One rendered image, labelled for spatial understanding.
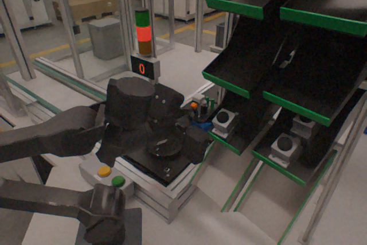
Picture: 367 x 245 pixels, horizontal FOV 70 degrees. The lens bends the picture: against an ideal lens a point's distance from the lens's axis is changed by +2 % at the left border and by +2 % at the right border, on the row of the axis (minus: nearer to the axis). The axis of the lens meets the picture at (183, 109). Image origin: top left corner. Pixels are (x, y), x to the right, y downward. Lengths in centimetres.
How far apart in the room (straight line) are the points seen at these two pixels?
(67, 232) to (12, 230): 127
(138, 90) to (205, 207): 64
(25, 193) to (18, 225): 165
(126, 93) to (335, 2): 37
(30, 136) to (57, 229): 57
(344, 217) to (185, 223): 52
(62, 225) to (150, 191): 30
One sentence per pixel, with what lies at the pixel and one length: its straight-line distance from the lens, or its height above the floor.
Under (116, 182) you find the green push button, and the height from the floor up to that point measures 97.
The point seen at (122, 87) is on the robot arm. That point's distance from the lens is 38.
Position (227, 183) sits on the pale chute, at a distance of 79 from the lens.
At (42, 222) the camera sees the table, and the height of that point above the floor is 86.
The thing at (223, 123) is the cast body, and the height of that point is 126.
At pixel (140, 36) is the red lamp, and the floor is 133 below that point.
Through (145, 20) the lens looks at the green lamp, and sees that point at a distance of 96.
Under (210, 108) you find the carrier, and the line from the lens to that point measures 115.
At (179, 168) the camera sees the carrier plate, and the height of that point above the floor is 97.
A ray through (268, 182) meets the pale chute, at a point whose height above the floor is 107.
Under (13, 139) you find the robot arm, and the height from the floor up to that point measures 137.
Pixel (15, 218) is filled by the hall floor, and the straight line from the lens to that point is 227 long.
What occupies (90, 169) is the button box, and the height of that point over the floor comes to 96.
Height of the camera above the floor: 163
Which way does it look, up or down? 34 degrees down
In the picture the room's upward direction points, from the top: straight up
